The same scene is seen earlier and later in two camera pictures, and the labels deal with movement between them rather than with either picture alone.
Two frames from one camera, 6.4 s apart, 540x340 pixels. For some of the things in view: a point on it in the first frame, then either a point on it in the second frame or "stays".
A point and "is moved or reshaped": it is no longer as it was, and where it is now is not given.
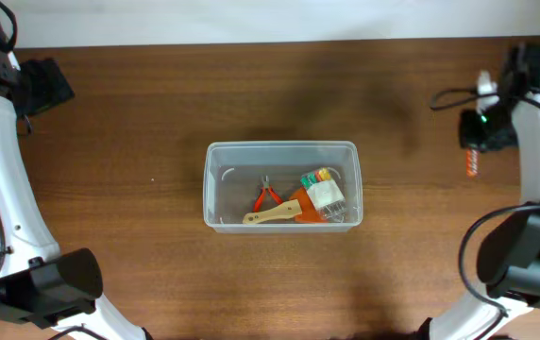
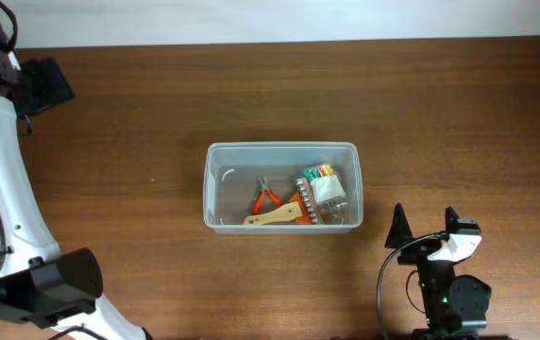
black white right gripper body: (482, 133) to (421, 253)
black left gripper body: (47, 87) stays
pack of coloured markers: (325, 194) is moved or reshaped
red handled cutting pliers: (261, 195) stays
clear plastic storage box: (233, 175) stays
